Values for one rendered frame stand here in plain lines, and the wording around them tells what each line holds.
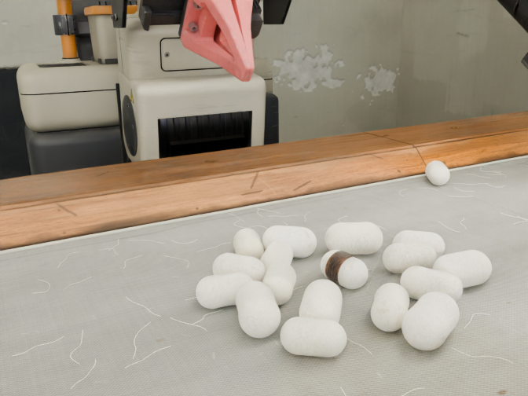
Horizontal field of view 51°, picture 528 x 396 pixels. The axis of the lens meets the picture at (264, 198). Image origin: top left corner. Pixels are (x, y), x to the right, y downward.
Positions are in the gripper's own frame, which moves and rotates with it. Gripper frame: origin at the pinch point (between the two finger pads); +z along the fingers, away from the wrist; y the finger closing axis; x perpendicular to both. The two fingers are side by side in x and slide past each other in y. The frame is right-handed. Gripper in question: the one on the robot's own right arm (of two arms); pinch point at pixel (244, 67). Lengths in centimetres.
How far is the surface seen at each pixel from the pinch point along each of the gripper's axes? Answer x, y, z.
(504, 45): 85, 170, -85
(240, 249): 2.9, -4.5, 12.8
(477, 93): 107, 171, -82
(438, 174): 7.5, 18.8, 7.7
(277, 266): -0.4, -4.2, 15.9
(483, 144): 11.0, 30.8, 3.3
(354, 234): 1.0, 2.6, 14.4
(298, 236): 2.0, -0.8, 13.3
